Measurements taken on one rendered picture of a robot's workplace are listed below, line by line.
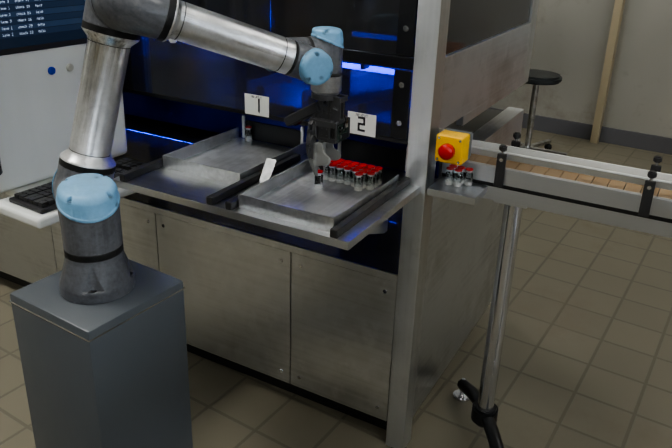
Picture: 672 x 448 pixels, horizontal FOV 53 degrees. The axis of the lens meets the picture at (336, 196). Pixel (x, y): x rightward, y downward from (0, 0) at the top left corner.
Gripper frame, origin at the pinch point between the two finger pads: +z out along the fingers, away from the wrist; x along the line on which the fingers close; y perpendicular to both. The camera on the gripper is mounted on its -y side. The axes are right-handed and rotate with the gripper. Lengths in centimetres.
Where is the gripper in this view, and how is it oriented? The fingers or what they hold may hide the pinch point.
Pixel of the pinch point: (317, 168)
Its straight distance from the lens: 173.2
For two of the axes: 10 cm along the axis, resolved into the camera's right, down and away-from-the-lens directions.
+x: 4.9, -3.1, 8.1
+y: 8.7, 2.1, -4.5
